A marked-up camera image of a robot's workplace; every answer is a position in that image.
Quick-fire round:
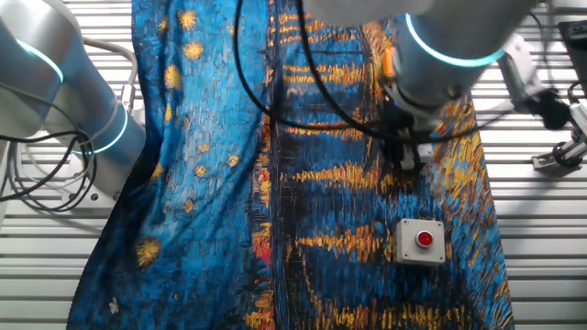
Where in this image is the black box device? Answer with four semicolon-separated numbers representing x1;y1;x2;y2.
557;18;587;86

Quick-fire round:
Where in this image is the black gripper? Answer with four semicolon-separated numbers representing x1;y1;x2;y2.
379;89;437;173

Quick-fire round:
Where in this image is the blue yellow painting print cloth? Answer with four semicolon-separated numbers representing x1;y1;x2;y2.
66;0;515;330

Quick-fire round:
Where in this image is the grey hose metal connector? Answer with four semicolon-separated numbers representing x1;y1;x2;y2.
81;37;139;116

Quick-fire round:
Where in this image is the black camera cable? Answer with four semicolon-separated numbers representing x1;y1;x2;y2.
566;80;587;105

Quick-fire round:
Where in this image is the small silver camera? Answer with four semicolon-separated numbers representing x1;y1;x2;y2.
568;103;587;144

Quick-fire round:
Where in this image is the aluminium camera bracket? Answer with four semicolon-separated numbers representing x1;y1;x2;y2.
531;139;587;174

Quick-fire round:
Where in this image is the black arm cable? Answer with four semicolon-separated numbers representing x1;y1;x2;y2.
231;0;386;134
295;0;524;144

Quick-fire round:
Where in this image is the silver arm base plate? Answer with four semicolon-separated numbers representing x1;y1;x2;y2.
61;153;121;210

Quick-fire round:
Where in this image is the grey box small red button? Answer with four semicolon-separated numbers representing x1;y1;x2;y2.
393;217;448;268

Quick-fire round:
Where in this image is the orange box red mushroom button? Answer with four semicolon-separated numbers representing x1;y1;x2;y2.
382;45;397;80

